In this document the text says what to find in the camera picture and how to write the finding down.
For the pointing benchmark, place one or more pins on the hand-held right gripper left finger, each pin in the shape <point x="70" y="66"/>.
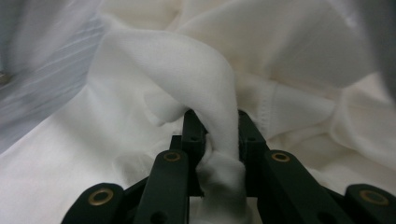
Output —
<point x="193" y="137"/>

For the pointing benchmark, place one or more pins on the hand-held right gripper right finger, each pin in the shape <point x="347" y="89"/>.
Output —
<point x="252" y="140"/>

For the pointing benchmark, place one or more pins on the white garment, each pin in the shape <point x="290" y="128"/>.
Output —
<point x="186" y="62"/>

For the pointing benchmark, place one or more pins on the white mesh laundry bag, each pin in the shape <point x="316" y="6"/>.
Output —
<point x="37" y="62"/>

